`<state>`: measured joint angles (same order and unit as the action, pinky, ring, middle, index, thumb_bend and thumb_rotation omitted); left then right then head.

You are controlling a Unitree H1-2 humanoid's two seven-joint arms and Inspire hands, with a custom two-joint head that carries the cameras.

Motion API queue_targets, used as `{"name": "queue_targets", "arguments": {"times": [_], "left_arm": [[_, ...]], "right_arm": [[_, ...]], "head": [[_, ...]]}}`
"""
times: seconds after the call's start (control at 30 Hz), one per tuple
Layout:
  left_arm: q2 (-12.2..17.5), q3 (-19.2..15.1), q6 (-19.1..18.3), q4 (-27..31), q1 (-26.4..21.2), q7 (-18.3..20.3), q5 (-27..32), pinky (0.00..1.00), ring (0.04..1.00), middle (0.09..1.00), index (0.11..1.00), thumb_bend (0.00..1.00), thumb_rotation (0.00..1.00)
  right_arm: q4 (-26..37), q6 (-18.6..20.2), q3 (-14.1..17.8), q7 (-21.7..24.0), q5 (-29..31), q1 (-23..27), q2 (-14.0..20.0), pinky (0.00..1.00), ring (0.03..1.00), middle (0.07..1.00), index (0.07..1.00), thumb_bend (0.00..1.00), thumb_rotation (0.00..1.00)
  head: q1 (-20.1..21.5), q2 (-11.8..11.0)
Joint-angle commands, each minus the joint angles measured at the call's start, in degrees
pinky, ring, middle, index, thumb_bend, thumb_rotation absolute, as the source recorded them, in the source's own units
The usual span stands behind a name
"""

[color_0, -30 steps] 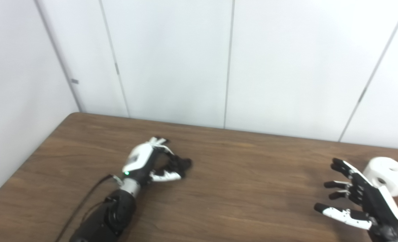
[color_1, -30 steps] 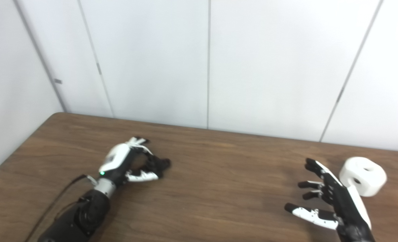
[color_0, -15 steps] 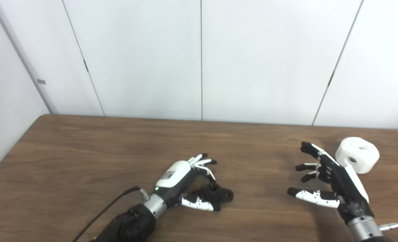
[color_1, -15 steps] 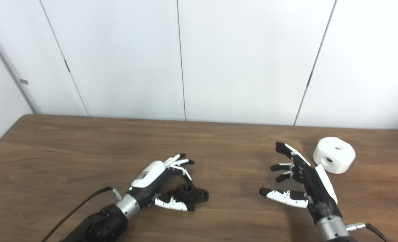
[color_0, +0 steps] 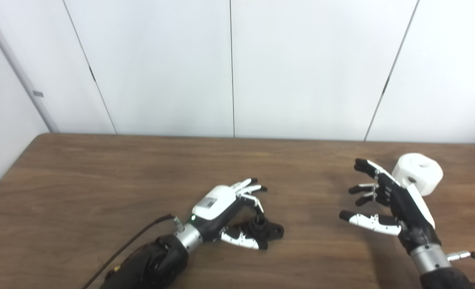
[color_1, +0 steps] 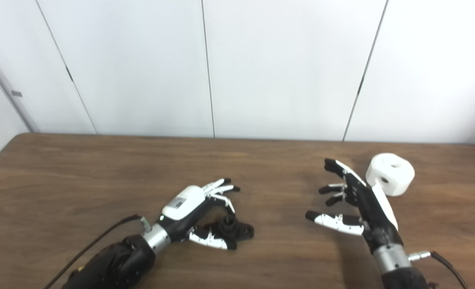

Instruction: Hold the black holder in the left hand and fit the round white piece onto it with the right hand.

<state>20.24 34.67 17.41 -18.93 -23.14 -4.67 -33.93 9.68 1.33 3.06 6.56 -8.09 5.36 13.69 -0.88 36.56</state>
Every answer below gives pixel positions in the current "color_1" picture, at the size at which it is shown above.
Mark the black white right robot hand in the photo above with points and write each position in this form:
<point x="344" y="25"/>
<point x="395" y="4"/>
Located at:
<point x="376" y="212"/>

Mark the black flanged holder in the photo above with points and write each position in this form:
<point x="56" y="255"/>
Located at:
<point x="241" y="230"/>

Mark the round white piece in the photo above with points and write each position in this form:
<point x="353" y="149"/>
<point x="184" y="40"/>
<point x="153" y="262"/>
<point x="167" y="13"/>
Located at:
<point x="402" y="178"/>

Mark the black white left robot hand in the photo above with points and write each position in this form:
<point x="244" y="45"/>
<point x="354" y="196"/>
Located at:
<point x="185" y="204"/>

